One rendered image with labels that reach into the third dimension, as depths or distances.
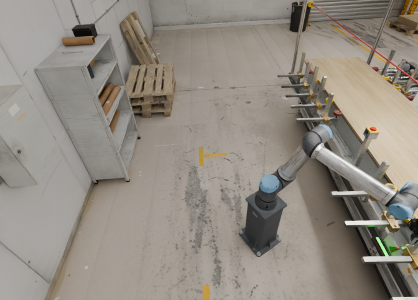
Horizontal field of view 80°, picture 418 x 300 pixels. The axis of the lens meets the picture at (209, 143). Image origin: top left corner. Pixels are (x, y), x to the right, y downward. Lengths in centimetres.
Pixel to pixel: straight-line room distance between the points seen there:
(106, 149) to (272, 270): 213
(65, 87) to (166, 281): 200
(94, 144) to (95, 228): 92
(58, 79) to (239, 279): 244
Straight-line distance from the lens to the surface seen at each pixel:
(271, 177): 208
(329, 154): 159
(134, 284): 267
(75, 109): 279
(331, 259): 283
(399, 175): 244
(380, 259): 195
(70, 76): 261
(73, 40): 305
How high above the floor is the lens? 241
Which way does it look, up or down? 41 degrees down
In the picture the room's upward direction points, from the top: 3 degrees counter-clockwise
